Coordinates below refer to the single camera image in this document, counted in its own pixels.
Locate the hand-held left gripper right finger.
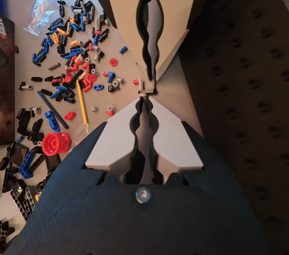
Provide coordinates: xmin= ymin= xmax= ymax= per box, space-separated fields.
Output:
xmin=146 ymin=97 xmax=204 ymax=185

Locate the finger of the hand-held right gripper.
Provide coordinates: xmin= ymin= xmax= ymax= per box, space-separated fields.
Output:
xmin=152 ymin=0 xmax=203 ymax=81
xmin=100 ymin=0 xmax=152 ymax=82

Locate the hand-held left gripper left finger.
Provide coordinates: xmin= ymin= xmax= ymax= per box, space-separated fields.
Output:
xmin=85 ymin=97 xmax=145 ymax=185

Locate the small grey axle assembly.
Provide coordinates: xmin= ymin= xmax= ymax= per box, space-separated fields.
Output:
xmin=138 ymin=77 xmax=158 ymax=102

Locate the grey desk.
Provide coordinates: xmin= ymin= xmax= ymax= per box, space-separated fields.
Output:
xmin=0 ymin=0 xmax=205 ymax=247

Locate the yellow axle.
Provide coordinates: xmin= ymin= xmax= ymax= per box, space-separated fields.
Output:
xmin=76 ymin=80 xmax=89 ymax=125

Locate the red wheel hub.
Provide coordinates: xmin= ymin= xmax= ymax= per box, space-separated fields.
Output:
xmin=42 ymin=132 xmax=72 ymax=156

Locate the empty clear plastic bag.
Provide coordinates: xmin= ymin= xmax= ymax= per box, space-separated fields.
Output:
xmin=23 ymin=0 xmax=60 ymax=37

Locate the blue long connector piece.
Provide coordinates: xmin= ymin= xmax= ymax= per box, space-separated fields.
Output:
xmin=44 ymin=111 xmax=61 ymax=133

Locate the long black axle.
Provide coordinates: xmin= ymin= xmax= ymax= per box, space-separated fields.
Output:
xmin=37 ymin=90 xmax=69 ymax=129

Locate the blue angled beam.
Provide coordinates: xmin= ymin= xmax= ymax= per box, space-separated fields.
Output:
xmin=18 ymin=150 xmax=35 ymax=179

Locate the black toy truck box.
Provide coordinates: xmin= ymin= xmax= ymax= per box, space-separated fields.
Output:
xmin=0 ymin=14 xmax=16 ymax=146

